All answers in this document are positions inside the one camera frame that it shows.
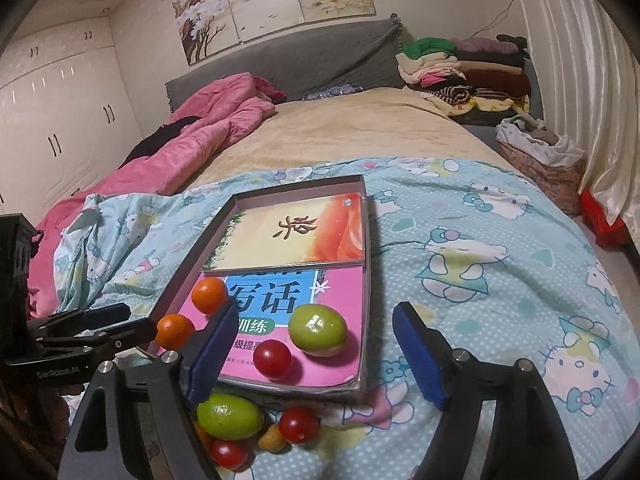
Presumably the pear-shaped green fruit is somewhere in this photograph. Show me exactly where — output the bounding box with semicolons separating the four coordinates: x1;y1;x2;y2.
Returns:
288;304;348;358

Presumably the blue cartoon print sheet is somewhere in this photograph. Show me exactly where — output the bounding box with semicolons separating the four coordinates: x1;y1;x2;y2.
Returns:
53;157;639;479

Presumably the red plastic bag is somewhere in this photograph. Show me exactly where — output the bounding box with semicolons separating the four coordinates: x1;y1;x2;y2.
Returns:
579;190;631;249

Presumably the pink workbook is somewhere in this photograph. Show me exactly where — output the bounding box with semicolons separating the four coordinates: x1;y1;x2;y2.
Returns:
174;264;366;388

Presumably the blue patterned pillow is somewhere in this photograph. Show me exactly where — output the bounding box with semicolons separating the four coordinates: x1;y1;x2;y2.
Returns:
303;84;363;101

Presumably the floral bag with cloth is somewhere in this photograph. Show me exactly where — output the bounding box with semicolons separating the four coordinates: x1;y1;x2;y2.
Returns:
496;114;587;217

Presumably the beige blanket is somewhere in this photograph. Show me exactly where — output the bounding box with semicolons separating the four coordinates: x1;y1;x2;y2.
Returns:
187;88;512;188

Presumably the cream satin curtain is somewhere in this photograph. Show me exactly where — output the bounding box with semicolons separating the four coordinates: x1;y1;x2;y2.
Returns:
521;0;639;242

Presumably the brown kiwi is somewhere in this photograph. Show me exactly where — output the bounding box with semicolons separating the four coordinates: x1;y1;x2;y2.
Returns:
257;424;288;454

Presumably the shallow grey cardboard box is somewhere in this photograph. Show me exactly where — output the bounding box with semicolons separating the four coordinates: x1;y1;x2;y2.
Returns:
149;174;371;398

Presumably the round green fruit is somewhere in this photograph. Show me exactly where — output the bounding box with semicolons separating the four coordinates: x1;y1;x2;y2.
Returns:
196;392;265;441

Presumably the pile of folded clothes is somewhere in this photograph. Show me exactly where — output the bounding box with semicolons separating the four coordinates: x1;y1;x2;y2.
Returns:
396;35;534;126

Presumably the white wardrobe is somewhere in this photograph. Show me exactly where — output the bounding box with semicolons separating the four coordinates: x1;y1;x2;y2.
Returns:
1;18;142;223

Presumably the orange cream book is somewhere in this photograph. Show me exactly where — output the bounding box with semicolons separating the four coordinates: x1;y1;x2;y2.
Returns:
202;193;364;274

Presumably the black garment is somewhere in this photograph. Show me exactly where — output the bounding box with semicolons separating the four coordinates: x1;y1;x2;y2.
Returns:
120;116;198;168

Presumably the pink quilt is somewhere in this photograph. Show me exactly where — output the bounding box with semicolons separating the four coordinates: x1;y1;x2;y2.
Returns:
26;73;286;318

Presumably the red tomato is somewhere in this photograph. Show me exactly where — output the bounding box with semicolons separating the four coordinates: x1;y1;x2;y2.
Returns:
253;339;293;379
209;439;250;470
278;406;321;444

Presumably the orange mandarin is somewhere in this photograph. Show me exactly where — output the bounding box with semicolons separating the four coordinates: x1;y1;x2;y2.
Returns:
192;420;213;453
154;313;195;350
191;276;228;316

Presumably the grey headboard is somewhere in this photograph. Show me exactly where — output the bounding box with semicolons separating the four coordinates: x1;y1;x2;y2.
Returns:
165;14;404;110

